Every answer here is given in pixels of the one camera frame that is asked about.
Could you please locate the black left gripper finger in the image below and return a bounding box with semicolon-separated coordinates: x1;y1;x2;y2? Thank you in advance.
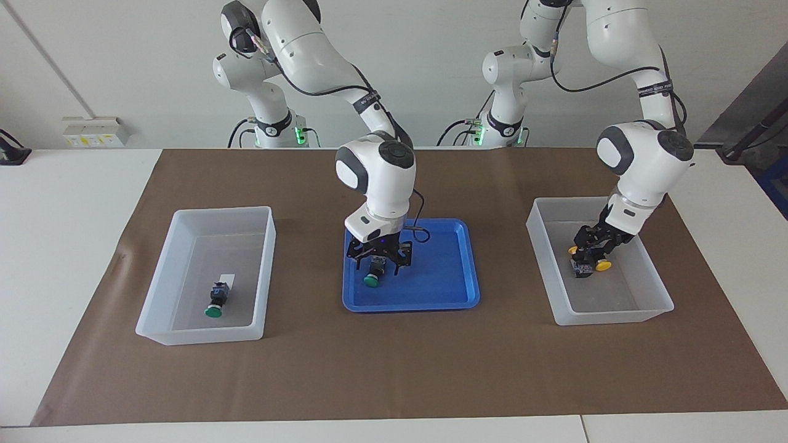
590;241;623;263
573;226;601;263

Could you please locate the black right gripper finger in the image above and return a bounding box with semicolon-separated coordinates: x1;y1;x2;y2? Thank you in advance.
345;241;371;272
388;242;412;278

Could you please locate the green mushroom push button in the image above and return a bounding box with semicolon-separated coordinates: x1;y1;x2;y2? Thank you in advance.
204;281;230;319
362;257;387;289

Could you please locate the blue plastic tray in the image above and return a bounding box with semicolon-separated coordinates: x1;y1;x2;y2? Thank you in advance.
342;218;481;313

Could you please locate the translucent white plastic box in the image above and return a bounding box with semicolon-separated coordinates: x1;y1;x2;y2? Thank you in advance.
526;196;675;326
135;206;276;346

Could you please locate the brown paper table mat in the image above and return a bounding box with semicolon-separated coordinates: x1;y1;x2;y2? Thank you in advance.
31;148;788;427

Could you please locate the blue crate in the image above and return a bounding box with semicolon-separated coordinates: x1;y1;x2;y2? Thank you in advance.
756;169;788;219

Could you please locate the black stand bar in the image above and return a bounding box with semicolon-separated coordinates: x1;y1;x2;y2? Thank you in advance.
720;114;788;162

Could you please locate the dark grey partition panel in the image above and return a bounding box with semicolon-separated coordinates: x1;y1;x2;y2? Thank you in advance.
699;43;788;145

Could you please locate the black desk object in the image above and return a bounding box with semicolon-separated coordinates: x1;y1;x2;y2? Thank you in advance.
0;129;33;166

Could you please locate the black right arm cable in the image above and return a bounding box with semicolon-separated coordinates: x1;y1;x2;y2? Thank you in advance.
229;25;432;244

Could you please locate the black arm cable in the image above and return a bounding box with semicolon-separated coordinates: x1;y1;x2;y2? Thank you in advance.
229;25;432;244
550;25;689;133

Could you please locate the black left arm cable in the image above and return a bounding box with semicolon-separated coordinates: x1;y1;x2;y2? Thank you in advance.
550;25;689;133

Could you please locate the white wall socket box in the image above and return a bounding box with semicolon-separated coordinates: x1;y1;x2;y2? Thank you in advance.
62;116;132;148

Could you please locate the white wall cable duct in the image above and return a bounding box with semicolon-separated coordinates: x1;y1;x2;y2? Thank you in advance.
11;0;94;119

